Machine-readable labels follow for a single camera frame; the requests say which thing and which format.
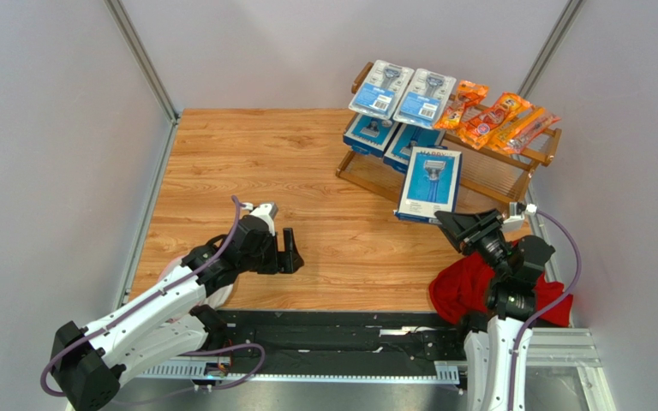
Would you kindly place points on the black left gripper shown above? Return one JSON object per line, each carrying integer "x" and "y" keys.
{"x": 288, "y": 261}

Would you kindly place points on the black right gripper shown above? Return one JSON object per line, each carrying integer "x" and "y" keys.
{"x": 474, "y": 232}

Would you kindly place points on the blue Harry's razor box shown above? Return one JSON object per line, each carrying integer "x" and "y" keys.
{"x": 431, "y": 184}
{"x": 397, "y": 155}
{"x": 367, "y": 135}

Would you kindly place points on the orange Bic razor bag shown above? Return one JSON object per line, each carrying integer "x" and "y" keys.
{"x": 514, "y": 136}
{"x": 478, "y": 130}
{"x": 468, "y": 95}

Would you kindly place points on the clear blister razor pack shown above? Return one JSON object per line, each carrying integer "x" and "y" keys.
{"x": 424, "y": 99}
{"x": 381, "y": 89}

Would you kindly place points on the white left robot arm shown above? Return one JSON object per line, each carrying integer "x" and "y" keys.
{"x": 89, "y": 364}

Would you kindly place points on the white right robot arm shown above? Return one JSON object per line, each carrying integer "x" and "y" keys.
{"x": 497, "y": 349}

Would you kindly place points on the wooden two-tier shelf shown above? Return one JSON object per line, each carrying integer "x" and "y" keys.
{"x": 488, "y": 180}

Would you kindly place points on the red cloth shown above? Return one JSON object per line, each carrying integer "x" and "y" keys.
{"x": 460, "y": 289}

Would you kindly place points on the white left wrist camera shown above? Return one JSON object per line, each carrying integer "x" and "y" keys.
{"x": 267, "y": 213}

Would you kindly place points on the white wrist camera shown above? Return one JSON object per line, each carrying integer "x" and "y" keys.
{"x": 516, "y": 215}
{"x": 267, "y": 213}

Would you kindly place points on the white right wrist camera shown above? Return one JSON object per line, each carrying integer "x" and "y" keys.
{"x": 516, "y": 215}

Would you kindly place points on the aluminium slotted rail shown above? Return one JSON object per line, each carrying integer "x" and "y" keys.
{"x": 373, "y": 368}

